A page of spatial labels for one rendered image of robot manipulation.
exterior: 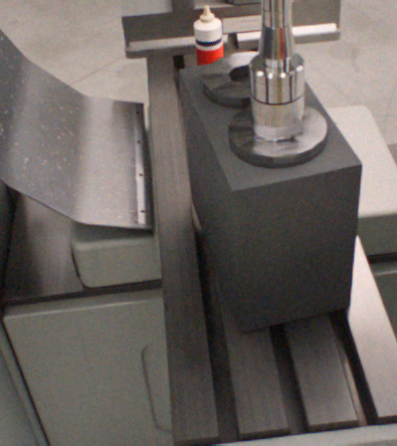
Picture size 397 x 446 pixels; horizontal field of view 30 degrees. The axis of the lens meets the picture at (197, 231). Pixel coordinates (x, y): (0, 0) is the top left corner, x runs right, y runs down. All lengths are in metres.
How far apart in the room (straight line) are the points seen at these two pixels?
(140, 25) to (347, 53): 2.04
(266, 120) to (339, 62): 2.48
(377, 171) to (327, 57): 2.04
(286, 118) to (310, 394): 0.26
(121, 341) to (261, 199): 0.58
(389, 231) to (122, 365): 0.47
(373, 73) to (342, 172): 2.40
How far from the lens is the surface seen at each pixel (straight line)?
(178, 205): 0.92
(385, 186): 1.12
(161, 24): 1.22
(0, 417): 1.25
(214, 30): 1.12
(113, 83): 3.09
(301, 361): 0.74
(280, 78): 0.63
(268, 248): 0.69
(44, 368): 1.23
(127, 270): 1.08
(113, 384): 1.27
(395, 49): 3.23
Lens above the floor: 1.54
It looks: 42 degrees down
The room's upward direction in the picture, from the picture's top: 6 degrees counter-clockwise
